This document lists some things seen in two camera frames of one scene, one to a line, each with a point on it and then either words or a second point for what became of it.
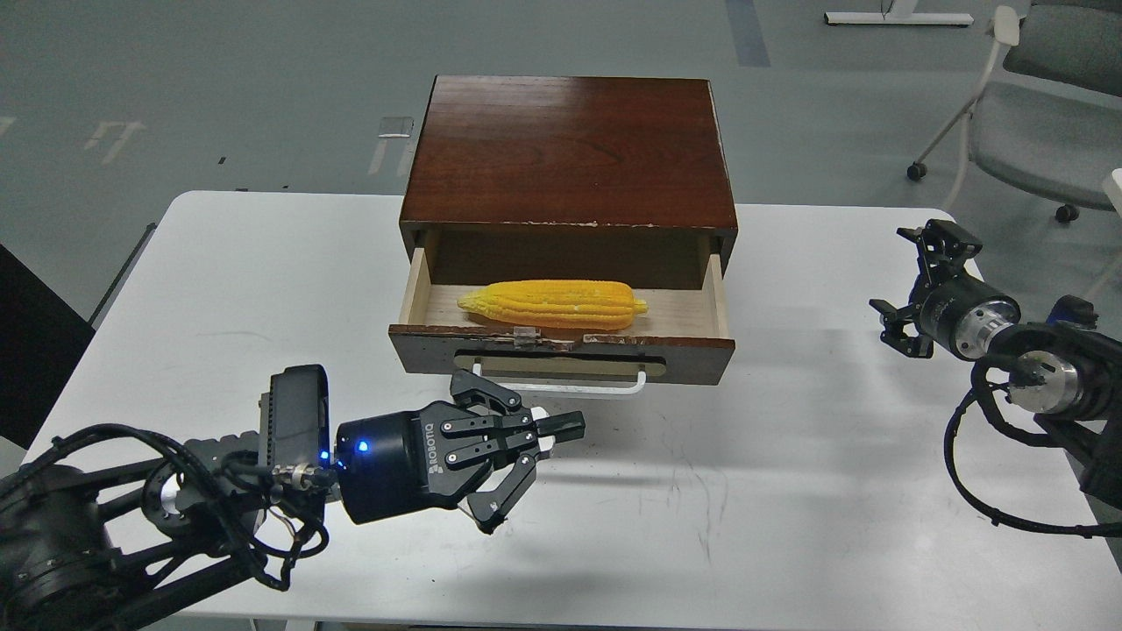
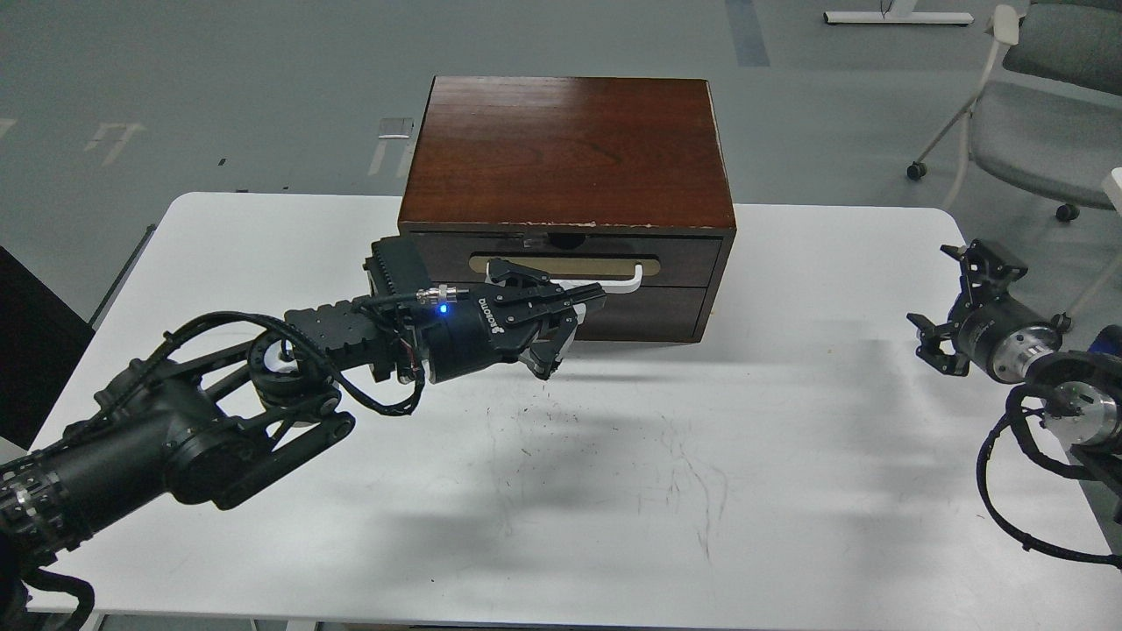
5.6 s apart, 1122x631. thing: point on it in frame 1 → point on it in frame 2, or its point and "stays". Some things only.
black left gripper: (394, 464) → (485, 331)
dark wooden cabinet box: (563, 180) stays
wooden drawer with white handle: (567, 338) → (616, 259)
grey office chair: (1047, 116) stays
